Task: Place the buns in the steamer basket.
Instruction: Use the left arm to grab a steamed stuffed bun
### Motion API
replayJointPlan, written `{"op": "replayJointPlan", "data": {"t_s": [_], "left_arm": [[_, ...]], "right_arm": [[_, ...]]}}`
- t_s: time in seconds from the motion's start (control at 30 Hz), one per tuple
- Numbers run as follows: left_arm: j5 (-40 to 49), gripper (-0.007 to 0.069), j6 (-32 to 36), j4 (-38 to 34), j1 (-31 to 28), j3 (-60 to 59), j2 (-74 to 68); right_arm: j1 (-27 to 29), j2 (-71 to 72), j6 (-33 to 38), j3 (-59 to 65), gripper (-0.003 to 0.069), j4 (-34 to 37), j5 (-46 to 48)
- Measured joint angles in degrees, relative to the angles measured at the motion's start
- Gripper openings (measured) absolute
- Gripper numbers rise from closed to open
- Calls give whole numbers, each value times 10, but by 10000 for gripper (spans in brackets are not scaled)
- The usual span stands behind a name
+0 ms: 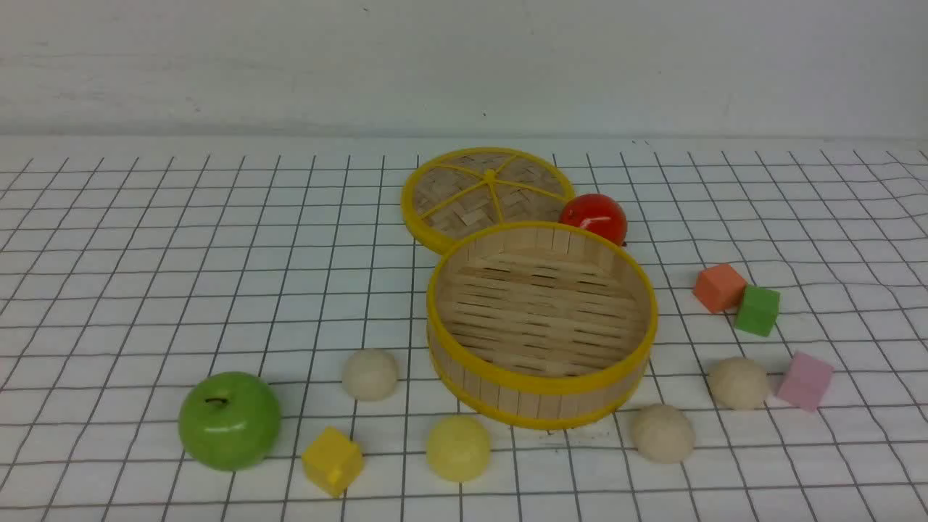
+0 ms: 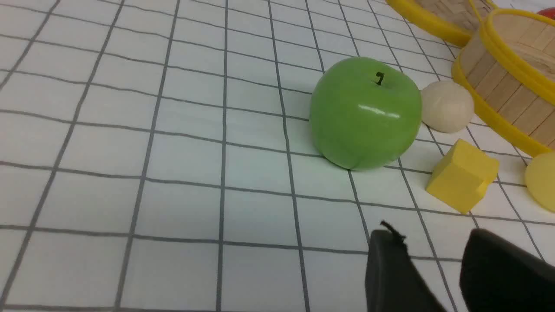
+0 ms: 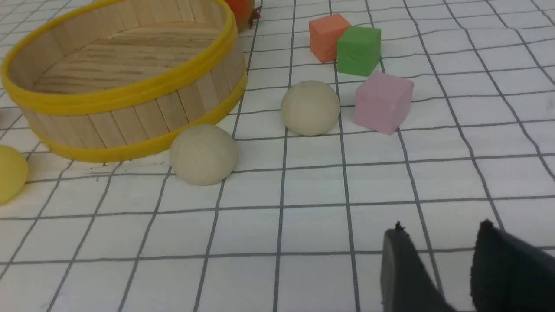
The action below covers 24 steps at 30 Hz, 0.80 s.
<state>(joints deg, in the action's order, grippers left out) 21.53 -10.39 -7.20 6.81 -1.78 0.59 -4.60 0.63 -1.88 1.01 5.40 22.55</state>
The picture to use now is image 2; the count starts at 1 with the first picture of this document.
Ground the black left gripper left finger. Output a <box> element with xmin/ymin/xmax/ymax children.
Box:
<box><xmin>365</xmin><ymin>221</ymin><xmax>445</xmax><ymax>312</ymax></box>

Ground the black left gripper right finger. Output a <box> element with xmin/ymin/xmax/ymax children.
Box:
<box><xmin>460</xmin><ymin>229</ymin><xmax>555</xmax><ymax>312</ymax></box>

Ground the pale yellow bun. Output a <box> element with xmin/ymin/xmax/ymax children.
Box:
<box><xmin>525</xmin><ymin>152</ymin><xmax>555</xmax><ymax>213</ymax></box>

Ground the cream white bun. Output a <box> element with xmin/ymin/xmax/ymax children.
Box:
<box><xmin>420</xmin><ymin>81</ymin><xmax>474</xmax><ymax>133</ymax></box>

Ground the bamboo steamer tray yellow rim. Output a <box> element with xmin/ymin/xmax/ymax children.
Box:
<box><xmin>451</xmin><ymin>8</ymin><xmax>555</xmax><ymax>157</ymax></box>

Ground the bamboo steamer lid yellow rim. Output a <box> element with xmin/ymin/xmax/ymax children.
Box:
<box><xmin>387</xmin><ymin>0</ymin><xmax>497</xmax><ymax>47</ymax></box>

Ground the yellow foam cube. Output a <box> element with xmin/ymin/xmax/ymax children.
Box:
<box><xmin>425</xmin><ymin>140</ymin><xmax>500</xmax><ymax>215</ymax></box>

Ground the green plastic apple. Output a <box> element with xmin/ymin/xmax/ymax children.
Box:
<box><xmin>309</xmin><ymin>57</ymin><xmax>422</xmax><ymax>170</ymax></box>

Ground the red plastic tomato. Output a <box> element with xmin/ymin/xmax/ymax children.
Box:
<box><xmin>537</xmin><ymin>7</ymin><xmax>555</xmax><ymax>20</ymax></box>

